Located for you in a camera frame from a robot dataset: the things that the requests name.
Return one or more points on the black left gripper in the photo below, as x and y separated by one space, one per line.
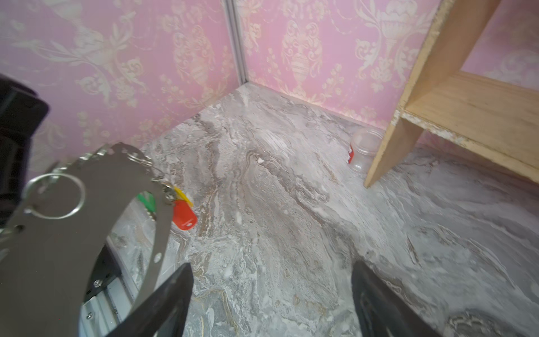
22 112

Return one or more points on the yellow key tag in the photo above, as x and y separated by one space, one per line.
182 196

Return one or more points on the green key tag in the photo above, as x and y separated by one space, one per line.
148 201

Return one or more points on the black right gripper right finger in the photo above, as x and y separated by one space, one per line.
379 310

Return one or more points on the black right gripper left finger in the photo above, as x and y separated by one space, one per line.
164 313

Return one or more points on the aluminium corner post left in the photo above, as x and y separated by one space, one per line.
233 19

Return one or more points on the clear plastic cup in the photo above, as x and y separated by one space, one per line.
364 146

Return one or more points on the wooden two-tier shelf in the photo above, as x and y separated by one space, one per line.
491 118

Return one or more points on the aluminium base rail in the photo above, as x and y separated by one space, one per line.
109 298

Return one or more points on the red key tag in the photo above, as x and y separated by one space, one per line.
183 216

